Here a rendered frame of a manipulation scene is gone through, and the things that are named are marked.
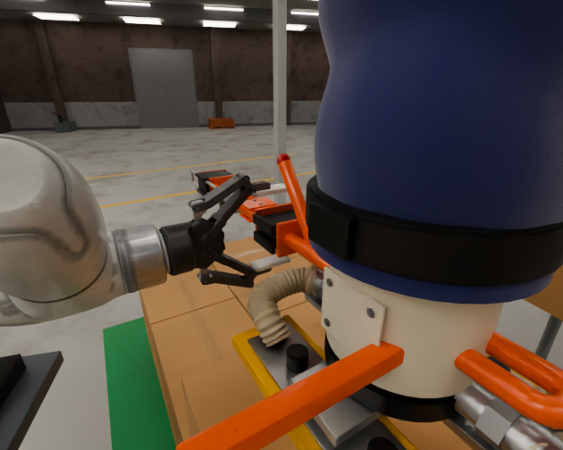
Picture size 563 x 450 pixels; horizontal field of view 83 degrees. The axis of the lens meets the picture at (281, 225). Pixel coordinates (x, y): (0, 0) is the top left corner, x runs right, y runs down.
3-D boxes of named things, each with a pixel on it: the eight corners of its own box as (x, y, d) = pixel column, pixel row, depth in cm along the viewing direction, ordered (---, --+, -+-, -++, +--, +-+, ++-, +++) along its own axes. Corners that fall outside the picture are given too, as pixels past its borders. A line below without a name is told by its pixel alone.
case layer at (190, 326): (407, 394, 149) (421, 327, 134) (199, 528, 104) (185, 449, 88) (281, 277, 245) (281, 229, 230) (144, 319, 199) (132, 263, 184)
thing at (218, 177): (238, 193, 83) (237, 174, 81) (211, 197, 79) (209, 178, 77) (226, 186, 89) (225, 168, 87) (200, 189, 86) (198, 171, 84)
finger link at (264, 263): (256, 269, 55) (256, 272, 55) (290, 258, 58) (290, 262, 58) (248, 261, 57) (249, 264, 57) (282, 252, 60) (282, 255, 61)
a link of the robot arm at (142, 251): (122, 275, 49) (162, 265, 52) (130, 306, 42) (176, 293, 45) (110, 220, 46) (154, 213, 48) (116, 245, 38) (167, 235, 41)
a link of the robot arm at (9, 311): (130, 306, 47) (125, 286, 36) (-6, 346, 39) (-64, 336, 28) (113, 240, 50) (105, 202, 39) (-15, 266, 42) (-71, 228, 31)
